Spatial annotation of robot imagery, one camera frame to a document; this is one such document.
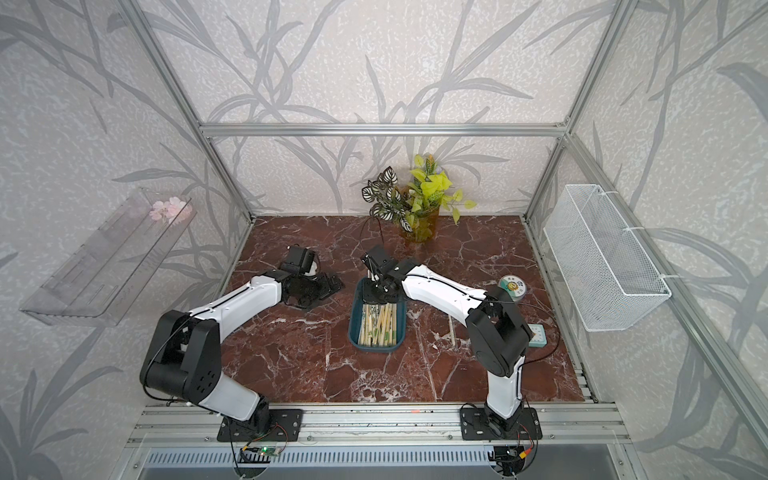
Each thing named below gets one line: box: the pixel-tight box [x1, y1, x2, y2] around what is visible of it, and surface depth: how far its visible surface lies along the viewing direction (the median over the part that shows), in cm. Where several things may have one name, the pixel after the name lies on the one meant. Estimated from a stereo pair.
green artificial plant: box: [361, 154, 477, 233], surface depth 98 cm
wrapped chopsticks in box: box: [358, 302, 397, 347], surface depth 90 cm
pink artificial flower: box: [149, 196, 193, 225], surface depth 77 cm
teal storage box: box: [348, 277, 407, 353], surface depth 89 cm
